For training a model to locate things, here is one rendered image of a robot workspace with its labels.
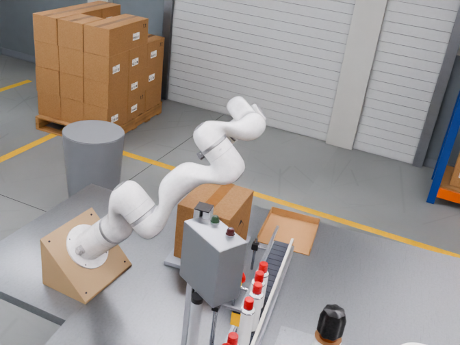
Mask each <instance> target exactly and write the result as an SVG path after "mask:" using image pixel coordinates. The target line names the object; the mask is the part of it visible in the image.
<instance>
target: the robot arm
mask: <svg viewBox="0 0 460 345"><path fill-rule="evenodd" d="M227 110H228V112H229V113H230V115H231V116H232V117H233V120H231V121H230V122H221V121H215V120H209V121H205V122H203V123H201V124H200V125H198V126H197V127H196V129H195V130H194V134H193V138H194V142H195V144H196V145H197V147H198V148H199V150H200V151H199V152H198V153H197V156H198V158H199V159H200V160H202V159H204V158H205V157H206V158H207V160H208V161H209V163H210V164H211V165H210V166H204V165H200V164H196V163H193V162H186V163H182V164H180V165H178V166H177V167H176V168H174V169H173V170H172V171H170V172H169V173H168V174H167V175H166V176H165V177H164V178H163V179H162V181H161V183H160V185H159V205H158V206H157V205H156V204H155V203H154V202H153V201H152V199H151V198H150V197H149V195H148V194H147V193H146V192H145V191H144V190H143V188H142V187H141V186H140V185H139V184H138V183H136V182H135V181H123V182H122V183H120V184H118V185H117V186H116V187H115V188H114V190H113V191H112V193H111V195H110V200H109V207H108V214H107V215H106V216H104V217H103V218H102V219H100V220H99V221H97V222H96V223H94V224H93V225H92V226H90V225H77V226H76V227H74V228H73V229H71V230H70V232H69V233H68V235H67V238H66V248H67V251H68V254H69V255H70V257H71V259H72V260H73V261H74V262H75V263H76V264H77V265H79V266H81V267H83V268H87V269H94V268H98V267H99V266H101V265H102V264H103V263H104V262H105V261H106V259H107V256H108V251H109V250H110V249H111V248H113V247H115V246H116V245H118V244H120V243H121V242H122V241H124V240H126V239H127V238H128V237H129V236H130V235H131V233H132V231H133V230H134V231H135V232H136V233H137V234H138V235H139V236H140V237H142V238H144V239H153V238H154V237H156V236H157V235H159V234H160V233H161V232H162V230H163V229H164V227H165V225H166V223H167V221H168V218H169V216H170V213H171V211H172V210H173V208H174V206H175V205H176V204H177V203H178V202H179V201H180V200H181V199H182V198H183V197H184V196H185V195H186V194H188V193H189V192H191V191H192V190H193V189H195V188H196V187H198V186H200V185H202V184H205V183H212V184H220V185H226V184H230V183H233V182H235V181H237V180H238V179H239V178H240V177H241V176H242V175H243V174H244V169H245V165H244V160H243V159H242V157H241V156H240V154H239V153H238V152H237V150H236V149H235V147H234V146H233V143H234V142H235V141H236V140H243V141H252V140H255V139H257V138H258V137H260V135H262V134H263V132H264V131H265V128H266V117H265V115H264V113H263V112H262V110H261V109H260V108H259V106H258V105H256V104H253V105H252V106H250V105H249V104H248V102H247V101H246V100H245V99H244V98H243V97H239V96H237V97H233V98H232V99H231V100H229V101H228V103H227Z"/></svg>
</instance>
